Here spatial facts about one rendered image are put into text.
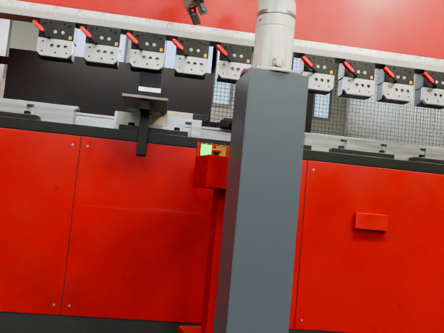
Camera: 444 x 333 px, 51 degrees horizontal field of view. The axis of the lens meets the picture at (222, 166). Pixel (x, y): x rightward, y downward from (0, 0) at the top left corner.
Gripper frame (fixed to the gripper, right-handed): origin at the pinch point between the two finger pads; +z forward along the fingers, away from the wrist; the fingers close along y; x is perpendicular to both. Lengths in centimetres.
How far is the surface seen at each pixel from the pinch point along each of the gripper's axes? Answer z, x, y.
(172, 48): -164, 206, -600
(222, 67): 15.3, 14.2, -27.7
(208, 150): 50, -14, -9
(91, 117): 12, -43, -68
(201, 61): 9.8, 6.2, -29.6
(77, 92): -9, -41, -96
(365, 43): 28, 82, -13
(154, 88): 13.2, -15.9, -39.0
